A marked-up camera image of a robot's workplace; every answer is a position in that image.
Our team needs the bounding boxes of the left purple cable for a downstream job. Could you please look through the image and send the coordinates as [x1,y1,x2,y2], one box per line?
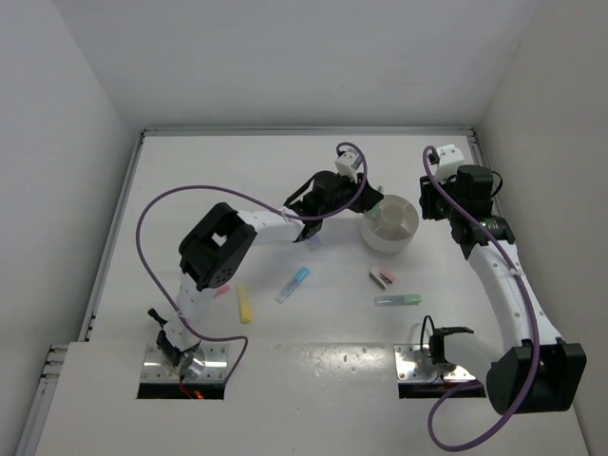
[137,142,368,386]

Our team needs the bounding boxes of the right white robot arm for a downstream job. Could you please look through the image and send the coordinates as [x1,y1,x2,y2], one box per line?
[420,162,586,414]

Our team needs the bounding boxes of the pink white stapler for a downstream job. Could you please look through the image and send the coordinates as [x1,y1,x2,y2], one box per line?
[370,266,395,290]

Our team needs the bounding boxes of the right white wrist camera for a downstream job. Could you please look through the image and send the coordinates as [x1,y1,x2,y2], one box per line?
[428,144,465,182]

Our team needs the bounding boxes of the yellow highlighter pen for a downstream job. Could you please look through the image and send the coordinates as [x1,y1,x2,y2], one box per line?
[237,284,252,324]

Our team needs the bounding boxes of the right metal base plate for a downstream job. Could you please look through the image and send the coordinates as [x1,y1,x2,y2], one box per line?
[393,344,475,385]

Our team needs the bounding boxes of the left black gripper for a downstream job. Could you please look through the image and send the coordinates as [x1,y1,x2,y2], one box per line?
[318,168,383,219]

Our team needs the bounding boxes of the green highlighter pen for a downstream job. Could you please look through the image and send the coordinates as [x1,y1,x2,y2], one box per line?
[365,204,380,220]

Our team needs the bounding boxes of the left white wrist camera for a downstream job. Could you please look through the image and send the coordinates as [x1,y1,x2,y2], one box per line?
[334,147,361,183]

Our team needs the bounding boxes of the blue capped glue stick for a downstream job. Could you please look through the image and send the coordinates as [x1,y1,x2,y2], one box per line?
[275,267,310,304]

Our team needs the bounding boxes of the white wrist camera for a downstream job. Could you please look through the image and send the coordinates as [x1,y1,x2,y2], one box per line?
[428,144,465,182]
[334,147,361,183]

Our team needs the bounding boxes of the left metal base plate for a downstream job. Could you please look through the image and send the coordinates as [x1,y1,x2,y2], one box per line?
[141,344,229,384]

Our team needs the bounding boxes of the green clear tube pen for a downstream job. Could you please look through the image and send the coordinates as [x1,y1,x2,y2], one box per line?
[374,294,422,307]

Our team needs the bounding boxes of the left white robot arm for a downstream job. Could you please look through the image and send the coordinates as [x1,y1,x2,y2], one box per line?
[179,171,384,293]

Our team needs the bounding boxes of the pink highlighter pen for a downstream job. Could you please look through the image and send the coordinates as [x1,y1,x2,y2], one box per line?
[214,284,231,297]

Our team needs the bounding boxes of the clear spray bottle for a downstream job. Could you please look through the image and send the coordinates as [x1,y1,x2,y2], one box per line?
[307,237,321,252]

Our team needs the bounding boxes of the metal base plate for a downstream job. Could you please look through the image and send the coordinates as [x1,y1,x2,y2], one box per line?
[141,344,229,384]
[393,344,475,385]

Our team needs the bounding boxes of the white round divided container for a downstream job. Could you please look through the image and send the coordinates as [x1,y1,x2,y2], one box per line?
[360,195,420,255]

